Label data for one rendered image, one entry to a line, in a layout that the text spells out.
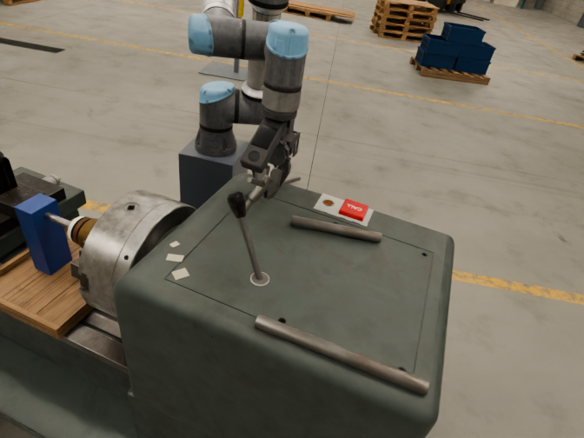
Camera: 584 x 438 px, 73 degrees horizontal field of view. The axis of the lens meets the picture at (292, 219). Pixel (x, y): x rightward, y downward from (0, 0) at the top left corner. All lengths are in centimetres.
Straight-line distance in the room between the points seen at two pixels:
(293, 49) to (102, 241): 55
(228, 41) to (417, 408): 72
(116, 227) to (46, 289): 44
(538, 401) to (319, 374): 201
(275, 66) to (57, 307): 87
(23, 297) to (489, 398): 210
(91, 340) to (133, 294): 45
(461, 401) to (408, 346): 164
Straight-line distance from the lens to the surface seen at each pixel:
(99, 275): 95
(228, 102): 138
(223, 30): 85
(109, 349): 116
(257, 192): 85
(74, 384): 152
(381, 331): 72
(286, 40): 76
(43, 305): 128
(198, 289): 73
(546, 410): 258
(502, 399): 247
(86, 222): 113
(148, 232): 90
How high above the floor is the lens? 179
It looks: 36 degrees down
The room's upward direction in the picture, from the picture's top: 10 degrees clockwise
